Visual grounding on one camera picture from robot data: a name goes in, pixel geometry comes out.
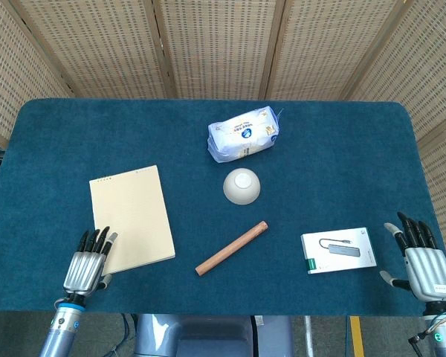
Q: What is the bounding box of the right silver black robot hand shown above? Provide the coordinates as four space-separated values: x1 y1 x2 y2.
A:
378 211 446 303

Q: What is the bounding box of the white USB hub box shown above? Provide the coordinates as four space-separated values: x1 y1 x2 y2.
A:
300 227 378 275

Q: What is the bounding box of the woven wood folding screen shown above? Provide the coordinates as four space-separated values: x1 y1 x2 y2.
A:
0 0 446 283

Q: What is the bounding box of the wooden rolling pin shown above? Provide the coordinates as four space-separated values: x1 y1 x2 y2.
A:
195 220 269 277

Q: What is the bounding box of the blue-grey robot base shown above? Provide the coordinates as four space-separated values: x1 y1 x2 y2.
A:
133 314 294 357

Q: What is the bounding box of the blue white flour bag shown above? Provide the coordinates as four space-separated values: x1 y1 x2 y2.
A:
207 106 282 164

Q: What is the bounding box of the black floor cable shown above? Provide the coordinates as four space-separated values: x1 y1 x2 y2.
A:
120 314 133 345

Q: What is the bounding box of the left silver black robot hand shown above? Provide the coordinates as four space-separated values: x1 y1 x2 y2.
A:
62 225 119 298

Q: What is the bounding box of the beige upturned bowl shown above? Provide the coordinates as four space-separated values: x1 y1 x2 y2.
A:
222 167 262 205

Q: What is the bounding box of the beige paper notepad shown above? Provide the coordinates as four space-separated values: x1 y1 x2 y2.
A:
88 165 176 275

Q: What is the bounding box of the teal table cloth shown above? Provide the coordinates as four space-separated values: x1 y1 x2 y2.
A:
0 98 446 317

